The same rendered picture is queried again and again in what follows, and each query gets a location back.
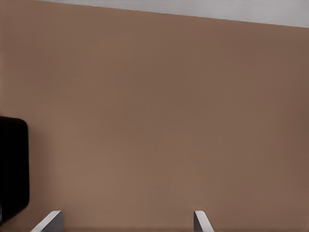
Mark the black rounded tray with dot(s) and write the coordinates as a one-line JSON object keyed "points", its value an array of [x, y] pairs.
{"points": [[12, 166]]}

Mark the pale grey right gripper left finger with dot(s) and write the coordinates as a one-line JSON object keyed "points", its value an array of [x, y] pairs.
{"points": [[51, 222]]}

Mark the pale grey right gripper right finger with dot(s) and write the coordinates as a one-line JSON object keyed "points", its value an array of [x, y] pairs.
{"points": [[200, 222]]}

